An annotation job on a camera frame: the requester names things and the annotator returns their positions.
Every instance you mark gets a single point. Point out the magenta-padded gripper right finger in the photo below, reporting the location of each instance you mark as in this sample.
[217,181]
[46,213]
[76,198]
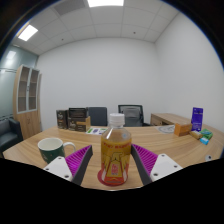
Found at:
[163,165]

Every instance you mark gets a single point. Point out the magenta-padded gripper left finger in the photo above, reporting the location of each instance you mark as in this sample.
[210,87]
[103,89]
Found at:
[59,166]

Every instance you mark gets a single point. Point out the yellow-labelled tea drink bottle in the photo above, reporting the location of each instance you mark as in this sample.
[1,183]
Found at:
[115,153]

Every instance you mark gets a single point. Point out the green and white mug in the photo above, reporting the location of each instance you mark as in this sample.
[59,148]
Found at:
[51,151]

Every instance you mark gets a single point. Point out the orange cardboard box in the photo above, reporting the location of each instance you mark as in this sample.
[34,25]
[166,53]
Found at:
[182,129]

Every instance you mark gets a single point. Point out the flat round red coaster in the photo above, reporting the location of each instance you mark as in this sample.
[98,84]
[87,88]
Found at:
[100,176]

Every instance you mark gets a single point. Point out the small beige box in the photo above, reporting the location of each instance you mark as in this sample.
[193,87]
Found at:
[195,134]

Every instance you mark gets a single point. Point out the wooden side desk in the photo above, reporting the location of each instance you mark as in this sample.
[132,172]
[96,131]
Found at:
[165,119]

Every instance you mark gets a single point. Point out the brown gold-printed box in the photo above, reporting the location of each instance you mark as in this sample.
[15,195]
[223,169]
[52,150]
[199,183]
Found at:
[79,125]

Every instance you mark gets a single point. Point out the tall dark brown box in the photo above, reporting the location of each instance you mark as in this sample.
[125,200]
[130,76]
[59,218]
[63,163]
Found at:
[62,119]

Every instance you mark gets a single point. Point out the small light blue packet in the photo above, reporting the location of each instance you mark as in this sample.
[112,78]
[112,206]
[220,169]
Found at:
[204,140]

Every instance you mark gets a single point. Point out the white printed leaflet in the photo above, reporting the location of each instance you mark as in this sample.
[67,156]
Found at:
[95,131]

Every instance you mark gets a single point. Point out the wooden glass-door shelf cabinet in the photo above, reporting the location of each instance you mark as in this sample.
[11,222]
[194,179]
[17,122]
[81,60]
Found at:
[28,123]

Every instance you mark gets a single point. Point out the green packet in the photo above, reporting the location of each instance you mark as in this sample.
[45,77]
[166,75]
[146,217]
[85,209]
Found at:
[206,133]

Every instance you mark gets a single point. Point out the standing purple box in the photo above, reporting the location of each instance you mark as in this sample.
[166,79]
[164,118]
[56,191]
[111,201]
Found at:
[197,119]

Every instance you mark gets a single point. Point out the black leather sofa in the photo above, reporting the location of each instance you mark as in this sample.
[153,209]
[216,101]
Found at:
[9,135]

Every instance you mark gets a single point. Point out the black mesh office chair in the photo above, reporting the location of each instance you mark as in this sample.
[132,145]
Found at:
[131,115]

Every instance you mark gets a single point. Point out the grey padded office chair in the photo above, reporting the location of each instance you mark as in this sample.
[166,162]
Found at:
[98,116]

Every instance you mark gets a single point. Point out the square ceiling light panel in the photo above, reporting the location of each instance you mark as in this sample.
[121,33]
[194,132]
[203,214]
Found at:
[27,32]
[105,2]

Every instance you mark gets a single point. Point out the ceiling air vent grille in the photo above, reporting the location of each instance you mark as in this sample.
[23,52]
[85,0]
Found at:
[70,6]

